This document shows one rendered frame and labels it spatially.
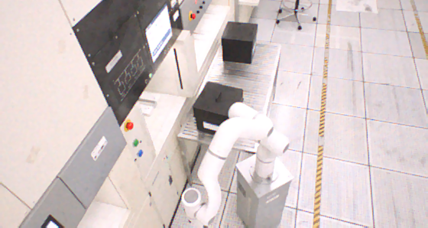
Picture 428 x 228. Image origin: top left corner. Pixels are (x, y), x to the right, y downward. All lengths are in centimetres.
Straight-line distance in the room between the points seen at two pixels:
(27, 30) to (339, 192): 260
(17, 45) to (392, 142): 318
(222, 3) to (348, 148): 201
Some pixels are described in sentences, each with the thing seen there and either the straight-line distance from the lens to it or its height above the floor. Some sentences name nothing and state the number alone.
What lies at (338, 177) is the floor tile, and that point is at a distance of 302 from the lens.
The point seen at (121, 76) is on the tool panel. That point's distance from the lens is 144.
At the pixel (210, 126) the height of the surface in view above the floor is 84.
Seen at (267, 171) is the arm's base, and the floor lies 85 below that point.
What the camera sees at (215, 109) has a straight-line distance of 201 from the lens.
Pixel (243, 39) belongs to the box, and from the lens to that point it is 263.
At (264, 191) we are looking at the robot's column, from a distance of 195.
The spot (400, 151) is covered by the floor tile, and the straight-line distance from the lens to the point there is 343.
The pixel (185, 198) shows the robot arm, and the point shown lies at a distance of 131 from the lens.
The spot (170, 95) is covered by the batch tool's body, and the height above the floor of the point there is 87.
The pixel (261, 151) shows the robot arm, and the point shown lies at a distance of 179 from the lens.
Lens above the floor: 249
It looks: 47 degrees down
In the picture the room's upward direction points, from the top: 5 degrees counter-clockwise
